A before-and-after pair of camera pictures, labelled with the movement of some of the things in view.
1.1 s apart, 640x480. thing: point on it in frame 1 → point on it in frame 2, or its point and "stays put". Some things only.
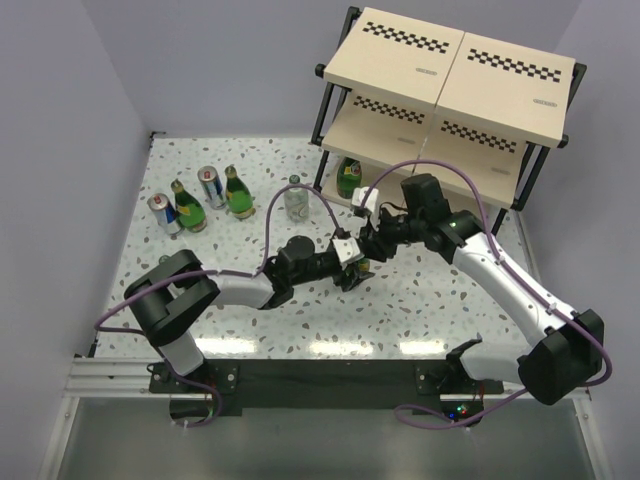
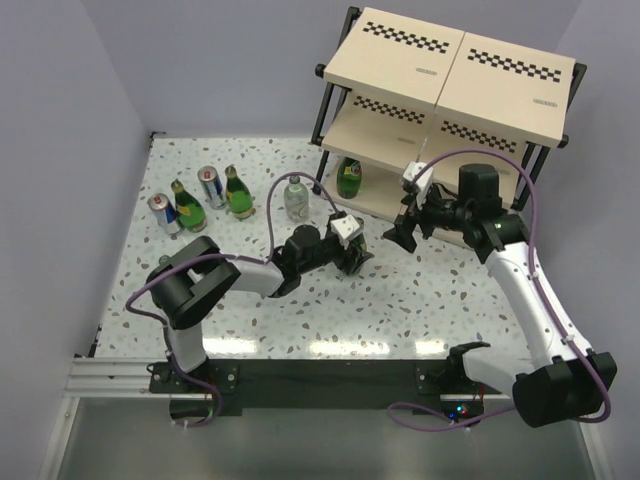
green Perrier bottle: x=240 y=199 stays put
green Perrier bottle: x=189 y=212 stays put
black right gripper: x=372 y=240 → x=401 y=234
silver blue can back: x=213 y=187 stays put
